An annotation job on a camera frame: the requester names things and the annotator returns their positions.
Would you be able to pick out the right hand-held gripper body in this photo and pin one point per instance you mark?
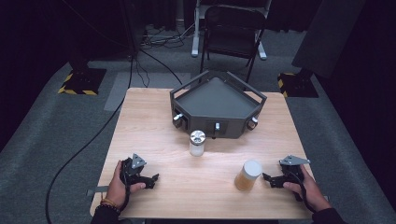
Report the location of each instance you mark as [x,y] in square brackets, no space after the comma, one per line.
[292,169]

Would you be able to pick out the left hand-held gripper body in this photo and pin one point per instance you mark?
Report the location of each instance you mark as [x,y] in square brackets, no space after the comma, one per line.
[133,171]

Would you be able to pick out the person's left hand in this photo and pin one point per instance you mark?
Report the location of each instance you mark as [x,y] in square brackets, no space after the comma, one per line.
[116,189]

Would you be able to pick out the person's right hand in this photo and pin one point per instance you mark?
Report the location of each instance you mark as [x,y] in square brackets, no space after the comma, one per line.
[309,193]

